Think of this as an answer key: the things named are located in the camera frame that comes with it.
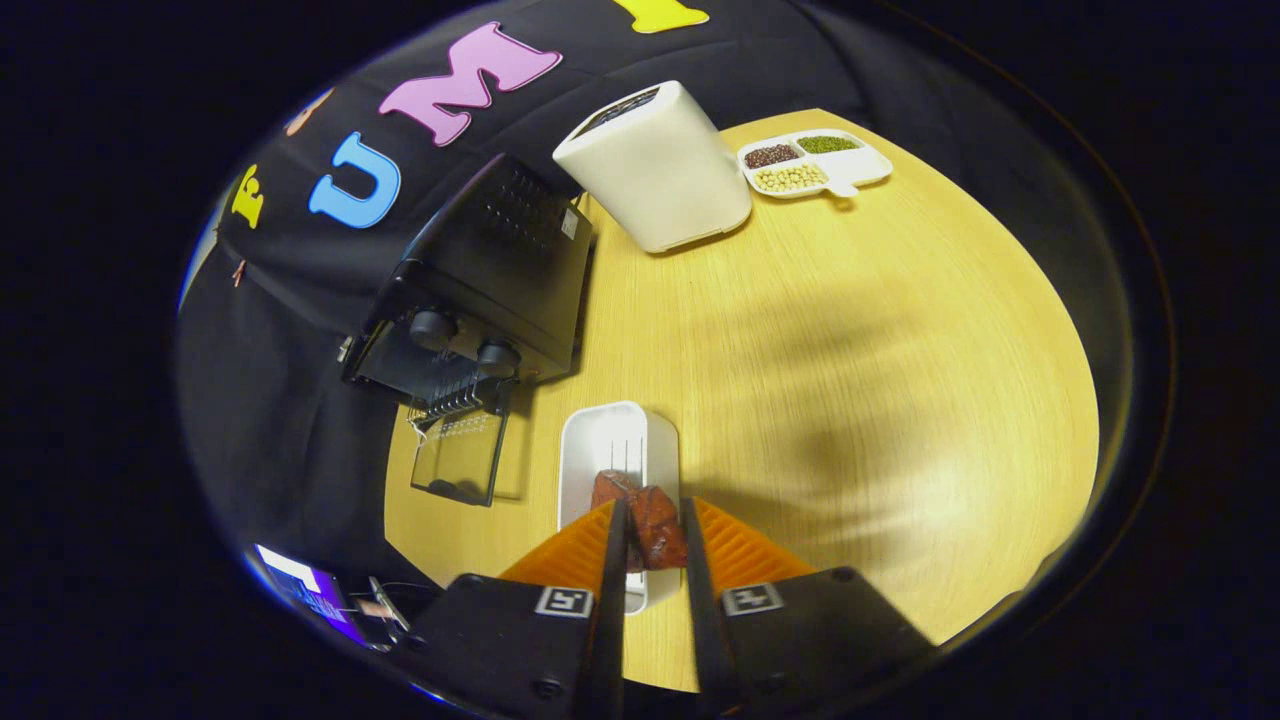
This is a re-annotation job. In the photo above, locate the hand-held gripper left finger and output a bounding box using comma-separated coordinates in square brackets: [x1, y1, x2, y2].
[408, 498, 629, 720]

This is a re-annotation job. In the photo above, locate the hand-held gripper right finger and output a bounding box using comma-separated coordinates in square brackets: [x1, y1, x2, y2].
[680, 497, 938, 720]

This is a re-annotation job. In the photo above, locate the white rectangular tray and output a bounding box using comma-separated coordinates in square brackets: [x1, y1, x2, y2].
[558, 402, 681, 615]

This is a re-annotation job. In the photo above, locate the black toaster oven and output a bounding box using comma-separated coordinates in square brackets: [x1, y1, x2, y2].
[340, 153, 596, 508]

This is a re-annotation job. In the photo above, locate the brown chicken drumstick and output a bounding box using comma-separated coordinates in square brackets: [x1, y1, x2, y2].
[590, 470, 689, 573]

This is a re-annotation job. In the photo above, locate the white divided bean dish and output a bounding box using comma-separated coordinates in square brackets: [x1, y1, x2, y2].
[737, 130, 894, 199]

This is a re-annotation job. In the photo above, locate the glowing device screen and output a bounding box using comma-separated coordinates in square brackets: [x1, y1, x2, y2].
[250, 545, 371, 646]

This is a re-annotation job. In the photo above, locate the metal oven wire rack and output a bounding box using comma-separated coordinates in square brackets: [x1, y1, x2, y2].
[408, 375, 501, 441]

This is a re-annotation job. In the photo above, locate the white pop-up toaster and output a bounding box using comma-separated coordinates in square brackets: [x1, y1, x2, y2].
[553, 80, 753, 254]

